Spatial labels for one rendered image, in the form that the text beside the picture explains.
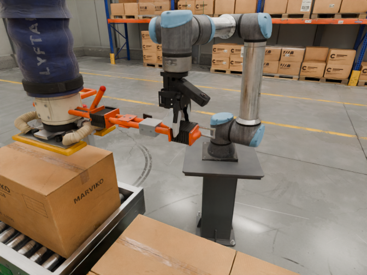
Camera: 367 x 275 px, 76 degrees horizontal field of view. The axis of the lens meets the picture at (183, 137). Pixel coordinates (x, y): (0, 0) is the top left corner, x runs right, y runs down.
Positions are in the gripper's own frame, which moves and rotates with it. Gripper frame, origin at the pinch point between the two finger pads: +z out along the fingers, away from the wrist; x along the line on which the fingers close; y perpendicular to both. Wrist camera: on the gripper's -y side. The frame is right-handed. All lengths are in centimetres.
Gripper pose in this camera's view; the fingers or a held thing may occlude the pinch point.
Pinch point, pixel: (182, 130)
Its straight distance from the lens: 82.5
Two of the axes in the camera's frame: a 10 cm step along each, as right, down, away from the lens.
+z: 0.0, 8.9, 4.5
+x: -4.2, 4.0, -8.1
